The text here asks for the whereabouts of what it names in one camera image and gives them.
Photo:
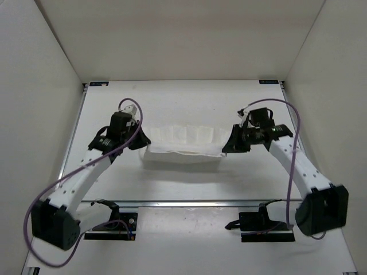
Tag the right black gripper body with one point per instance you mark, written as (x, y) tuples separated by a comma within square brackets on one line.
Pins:
[(249, 135)]

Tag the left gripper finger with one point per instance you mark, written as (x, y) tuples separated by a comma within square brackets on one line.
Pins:
[(141, 139), (136, 144)]

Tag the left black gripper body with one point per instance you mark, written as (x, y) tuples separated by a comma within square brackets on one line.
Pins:
[(128, 132)]

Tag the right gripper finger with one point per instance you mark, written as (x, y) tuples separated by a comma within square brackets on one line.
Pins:
[(237, 133), (235, 146)]

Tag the white pleated skirt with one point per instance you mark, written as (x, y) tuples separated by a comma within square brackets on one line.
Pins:
[(184, 147)]

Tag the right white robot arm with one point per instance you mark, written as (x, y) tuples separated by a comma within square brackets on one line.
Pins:
[(324, 205)]

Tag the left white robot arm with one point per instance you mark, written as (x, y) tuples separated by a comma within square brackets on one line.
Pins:
[(57, 219)]

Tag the right blue corner label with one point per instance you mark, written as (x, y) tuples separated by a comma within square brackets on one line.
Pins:
[(268, 82)]

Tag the blue corner label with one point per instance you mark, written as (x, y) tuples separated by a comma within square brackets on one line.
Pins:
[(98, 83), (268, 82)]

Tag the left blue corner label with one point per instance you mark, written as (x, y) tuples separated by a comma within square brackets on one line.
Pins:
[(98, 83)]

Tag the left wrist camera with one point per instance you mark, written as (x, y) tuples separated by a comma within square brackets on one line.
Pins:
[(129, 109)]

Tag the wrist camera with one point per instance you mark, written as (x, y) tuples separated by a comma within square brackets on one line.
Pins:
[(243, 114), (129, 109)]

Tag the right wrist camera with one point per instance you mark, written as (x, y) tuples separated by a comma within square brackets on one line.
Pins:
[(243, 114)]

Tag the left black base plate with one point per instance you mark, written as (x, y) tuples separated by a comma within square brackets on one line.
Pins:
[(122, 227)]

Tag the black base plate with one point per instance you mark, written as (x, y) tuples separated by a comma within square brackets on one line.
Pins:
[(122, 227), (257, 229)]

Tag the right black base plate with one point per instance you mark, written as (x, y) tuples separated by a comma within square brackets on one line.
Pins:
[(257, 229)]

